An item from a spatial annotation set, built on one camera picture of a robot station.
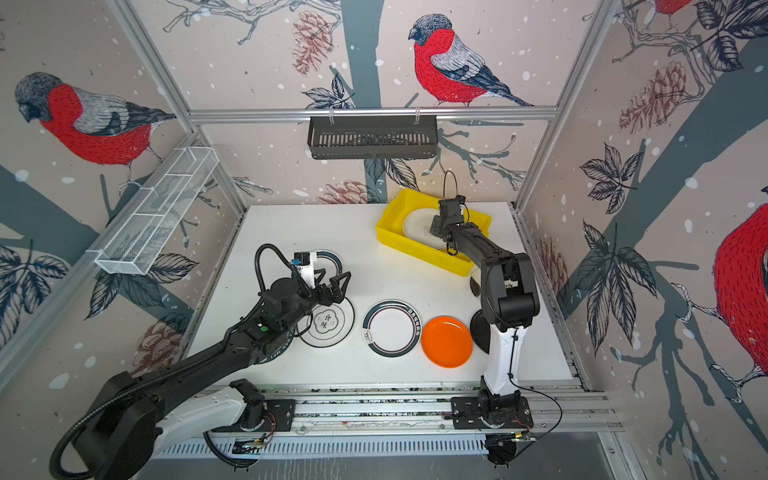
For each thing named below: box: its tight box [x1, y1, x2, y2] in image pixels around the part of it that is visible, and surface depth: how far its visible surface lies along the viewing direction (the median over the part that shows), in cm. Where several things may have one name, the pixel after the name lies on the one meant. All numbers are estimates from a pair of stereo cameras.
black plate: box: [470, 309, 491, 355], surface depth 87 cm
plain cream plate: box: [403, 208, 447, 249], surface depth 113 cm
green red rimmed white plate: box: [362, 298, 423, 358], surface depth 90 cm
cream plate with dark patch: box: [468, 266, 482, 301], surface depth 99 cm
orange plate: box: [421, 316, 474, 369], surface depth 86 cm
